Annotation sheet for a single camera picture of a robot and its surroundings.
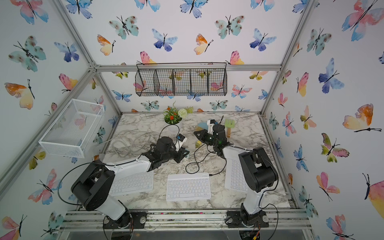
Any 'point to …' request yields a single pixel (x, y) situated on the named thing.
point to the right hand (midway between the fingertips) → (195, 131)
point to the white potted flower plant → (173, 116)
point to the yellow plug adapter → (198, 144)
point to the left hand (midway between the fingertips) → (188, 149)
